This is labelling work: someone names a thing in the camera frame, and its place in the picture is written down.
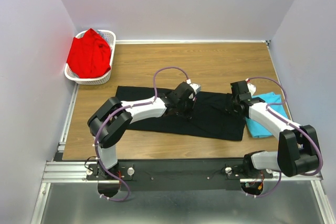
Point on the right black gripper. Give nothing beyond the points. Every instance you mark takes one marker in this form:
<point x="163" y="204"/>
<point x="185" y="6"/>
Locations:
<point x="233" y="109"/>

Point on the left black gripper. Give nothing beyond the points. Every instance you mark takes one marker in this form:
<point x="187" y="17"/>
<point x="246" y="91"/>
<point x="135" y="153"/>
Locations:
<point x="188" y="114"/>

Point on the aluminium extrusion rail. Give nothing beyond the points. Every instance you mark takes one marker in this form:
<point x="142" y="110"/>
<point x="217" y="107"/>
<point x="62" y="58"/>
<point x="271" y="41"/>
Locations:
<point x="75" y="172"/>

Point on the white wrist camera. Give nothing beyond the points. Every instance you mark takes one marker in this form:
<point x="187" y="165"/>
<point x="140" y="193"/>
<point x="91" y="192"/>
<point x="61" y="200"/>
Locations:
<point x="251" y="88"/>
<point x="196" y="88"/>

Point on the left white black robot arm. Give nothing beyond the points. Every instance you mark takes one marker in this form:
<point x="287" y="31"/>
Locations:
<point x="108" y="124"/>

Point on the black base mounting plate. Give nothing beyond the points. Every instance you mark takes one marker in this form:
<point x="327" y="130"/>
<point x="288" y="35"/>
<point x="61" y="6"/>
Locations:
<point x="176" y="174"/>

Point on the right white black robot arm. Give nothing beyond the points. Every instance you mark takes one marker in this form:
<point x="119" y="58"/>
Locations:
<point x="298" y="150"/>

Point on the red t shirt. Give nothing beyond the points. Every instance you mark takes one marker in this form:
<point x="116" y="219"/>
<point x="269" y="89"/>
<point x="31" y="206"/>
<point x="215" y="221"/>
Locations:
<point x="89" y="56"/>

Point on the white plastic laundry basket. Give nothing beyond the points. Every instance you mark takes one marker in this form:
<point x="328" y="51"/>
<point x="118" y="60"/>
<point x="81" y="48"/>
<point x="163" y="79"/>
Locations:
<point x="110" y="37"/>

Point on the black t shirt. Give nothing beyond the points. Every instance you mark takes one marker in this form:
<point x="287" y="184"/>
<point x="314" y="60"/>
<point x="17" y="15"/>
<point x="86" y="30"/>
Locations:
<point x="210" y="119"/>

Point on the folded turquoise t shirt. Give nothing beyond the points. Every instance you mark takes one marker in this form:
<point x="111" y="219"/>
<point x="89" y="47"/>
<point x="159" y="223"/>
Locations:
<point x="262" y="123"/>

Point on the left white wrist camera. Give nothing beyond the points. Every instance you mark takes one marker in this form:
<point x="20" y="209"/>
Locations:
<point x="196" y="88"/>

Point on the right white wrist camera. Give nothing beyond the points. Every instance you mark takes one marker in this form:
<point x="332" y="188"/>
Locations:
<point x="251" y="88"/>

